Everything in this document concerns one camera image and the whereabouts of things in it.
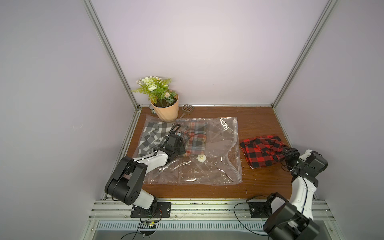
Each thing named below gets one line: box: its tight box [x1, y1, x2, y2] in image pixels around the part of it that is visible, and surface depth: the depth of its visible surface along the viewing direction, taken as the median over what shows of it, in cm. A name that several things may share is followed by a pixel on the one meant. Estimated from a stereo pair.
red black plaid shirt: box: [239, 135, 286, 169], surface depth 94 cm
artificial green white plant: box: [131, 76, 178, 107], surface depth 94 cm
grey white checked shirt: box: [138, 122, 174, 157], surface depth 102 cm
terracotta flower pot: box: [151, 94, 179, 121], surface depth 103 cm
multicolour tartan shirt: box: [183, 122, 207, 157], surface depth 99 cm
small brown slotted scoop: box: [179, 104, 195, 119], surface depth 120 cm
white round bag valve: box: [197, 155, 207, 163], surface depth 92 cm
